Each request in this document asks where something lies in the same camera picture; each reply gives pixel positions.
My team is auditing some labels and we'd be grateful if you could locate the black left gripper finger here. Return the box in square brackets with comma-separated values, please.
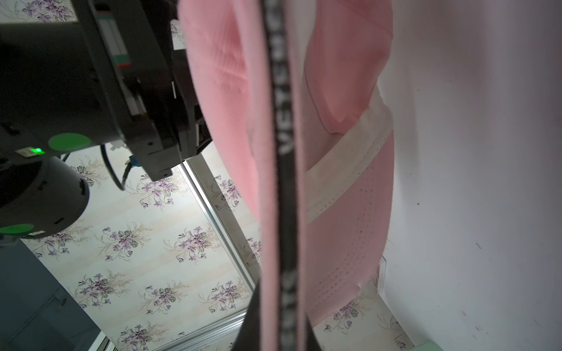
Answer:
[231, 282, 261, 351]

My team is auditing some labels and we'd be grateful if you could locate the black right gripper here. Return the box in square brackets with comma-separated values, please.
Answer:
[1, 1, 211, 181]

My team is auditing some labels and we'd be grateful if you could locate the pink baseball cap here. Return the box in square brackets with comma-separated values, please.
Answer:
[177, 1, 395, 350]

